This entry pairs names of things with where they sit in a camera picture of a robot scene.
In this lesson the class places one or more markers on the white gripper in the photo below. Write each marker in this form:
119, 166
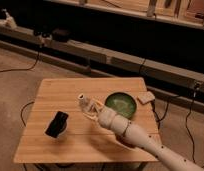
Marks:
108, 118

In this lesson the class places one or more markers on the clear plastic bottle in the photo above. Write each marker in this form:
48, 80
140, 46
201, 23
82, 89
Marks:
84, 104

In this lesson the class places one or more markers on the green bowl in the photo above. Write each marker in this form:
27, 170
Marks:
122, 103

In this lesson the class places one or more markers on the wooden table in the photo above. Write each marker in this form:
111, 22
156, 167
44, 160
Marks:
84, 141

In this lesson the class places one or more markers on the black object on white cup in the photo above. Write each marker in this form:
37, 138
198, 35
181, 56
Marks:
57, 125

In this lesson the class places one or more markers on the tan sponge block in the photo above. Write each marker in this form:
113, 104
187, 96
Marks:
146, 97

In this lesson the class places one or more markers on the black device on ledge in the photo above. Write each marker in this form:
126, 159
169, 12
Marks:
61, 35

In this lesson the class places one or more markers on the white object on left ledge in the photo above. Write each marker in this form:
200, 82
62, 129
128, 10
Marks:
9, 21

